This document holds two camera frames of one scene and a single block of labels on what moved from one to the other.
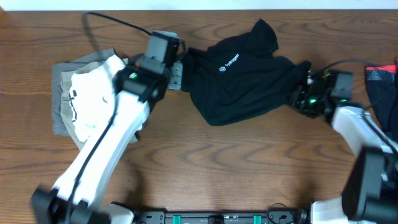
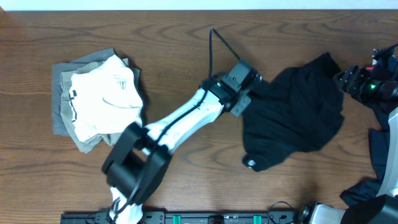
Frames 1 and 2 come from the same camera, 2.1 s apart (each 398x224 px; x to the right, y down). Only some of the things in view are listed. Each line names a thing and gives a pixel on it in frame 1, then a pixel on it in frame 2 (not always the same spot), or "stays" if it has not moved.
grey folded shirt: [59, 126] stays
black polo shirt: [240, 77] to [296, 111]
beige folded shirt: [66, 106] stays
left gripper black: [176, 84] to [238, 111]
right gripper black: [296, 103] to [355, 76]
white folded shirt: [92, 94] stays
